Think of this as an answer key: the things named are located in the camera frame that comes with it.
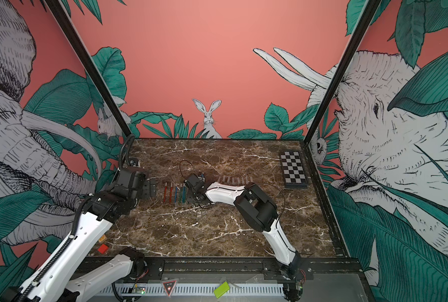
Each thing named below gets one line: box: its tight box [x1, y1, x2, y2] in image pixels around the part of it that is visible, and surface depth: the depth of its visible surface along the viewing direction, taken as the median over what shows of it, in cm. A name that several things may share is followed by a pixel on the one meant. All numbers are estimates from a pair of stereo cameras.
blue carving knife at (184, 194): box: [182, 185, 187, 204], surface depth 97 cm
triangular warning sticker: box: [160, 278, 179, 299], surface depth 71 cm
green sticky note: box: [213, 281, 230, 299], surface depth 71 cm
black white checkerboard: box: [280, 150, 309, 189], surface depth 104 cm
